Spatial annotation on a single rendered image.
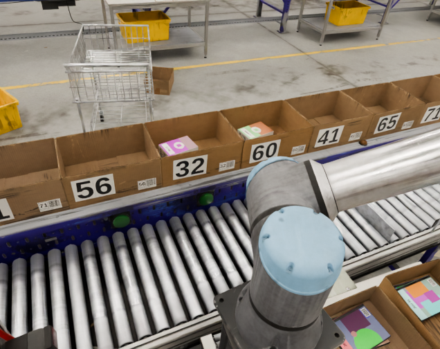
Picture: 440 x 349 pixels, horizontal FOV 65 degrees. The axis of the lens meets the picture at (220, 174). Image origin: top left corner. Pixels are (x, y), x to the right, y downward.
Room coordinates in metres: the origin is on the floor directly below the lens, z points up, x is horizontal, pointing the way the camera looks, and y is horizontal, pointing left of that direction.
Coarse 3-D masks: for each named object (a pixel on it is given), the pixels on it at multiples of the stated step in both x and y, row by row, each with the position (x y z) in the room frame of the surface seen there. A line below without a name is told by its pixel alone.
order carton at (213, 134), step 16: (208, 112) 1.53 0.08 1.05; (160, 128) 1.42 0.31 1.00; (176, 128) 1.46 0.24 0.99; (192, 128) 1.50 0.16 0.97; (208, 128) 1.53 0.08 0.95; (224, 128) 1.48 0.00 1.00; (208, 144) 1.48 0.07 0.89; (224, 144) 1.46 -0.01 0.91; (240, 144) 1.30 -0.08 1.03; (208, 160) 1.22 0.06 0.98; (224, 160) 1.26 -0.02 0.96; (240, 160) 1.30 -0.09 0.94; (192, 176) 1.19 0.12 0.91; (208, 176) 1.23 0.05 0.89
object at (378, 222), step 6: (366, 204) 1.21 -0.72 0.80; (360, 210) 1.22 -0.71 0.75; (366, 210) 1.20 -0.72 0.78; (372, 210) 1.17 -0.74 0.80; (366, 216) 1.19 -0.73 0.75; (372, 216) 1.16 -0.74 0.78; (378, 216) 1.14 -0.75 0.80; (372, 222) 1.15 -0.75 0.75; (378, 222) 1.12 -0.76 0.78; (384, 222) 1.10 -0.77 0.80; (378, 228) 1.11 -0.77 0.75; (384, 228) 1.09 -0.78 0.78; (390, 228) 1.07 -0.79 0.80; (384, 234) 1.08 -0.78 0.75; (390, 234) 1.06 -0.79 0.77
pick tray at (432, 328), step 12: (420, 264) 0.85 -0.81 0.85; (432, 264) 0.87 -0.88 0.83; (396, 276) 0.80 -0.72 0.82; (408, 276) 0.83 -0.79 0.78; (420, 276) 0.85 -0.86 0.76; (432, 276) 0.86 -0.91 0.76; (384, 288) 0.75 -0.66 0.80; (396, 300) 0.70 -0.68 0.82; (408, 312) 0.65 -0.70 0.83; (420, 324) 0.60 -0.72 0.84; (432, 324) 0.65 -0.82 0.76; (432, 336) 0.56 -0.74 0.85; (432, 348) 0.53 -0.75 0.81
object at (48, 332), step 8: (40, 328) 0.37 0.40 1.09; (48, 328) 0.37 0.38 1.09; (24, 336) 0.35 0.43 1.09; (32, 336) 0.35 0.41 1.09; (40, 336) 0.35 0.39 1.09; (48, 336) 0.36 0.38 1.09; (56, 336) 0.37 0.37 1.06; (8, 344) 0.33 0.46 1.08; (16, 344) 0.33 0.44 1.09; (24, 344) 0.33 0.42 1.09; (32, 344) 0.33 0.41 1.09; (40, 344) 0.34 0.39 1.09; (48, 344) 0.34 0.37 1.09; (56, 344) 0.35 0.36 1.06
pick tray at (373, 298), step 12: (372, 288) 0.72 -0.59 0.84; (348, 300) 0.68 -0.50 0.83; (360, 300) 0.71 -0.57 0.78; (372, 300) 0.72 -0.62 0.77; (384, 300) 0.69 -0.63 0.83; (336, 312) 0.66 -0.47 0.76; (372, 312) 0.68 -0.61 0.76; (384, 312) 0.67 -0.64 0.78; (396, 312) 0.64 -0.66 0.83; (384, 324) 0.63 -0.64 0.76; (396, 324) 0.62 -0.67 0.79; (408, 324) 0.60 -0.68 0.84; (396, 336) 0.59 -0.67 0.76; (408, 336) 0.58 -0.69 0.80; (420, 336) 0.55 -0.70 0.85; (336, 348) 0.50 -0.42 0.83; (384, 348) 0.55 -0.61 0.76; (396, 348) 0.55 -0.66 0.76; (408, 348) 0.55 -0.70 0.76; (420, 348) 0.53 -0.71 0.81
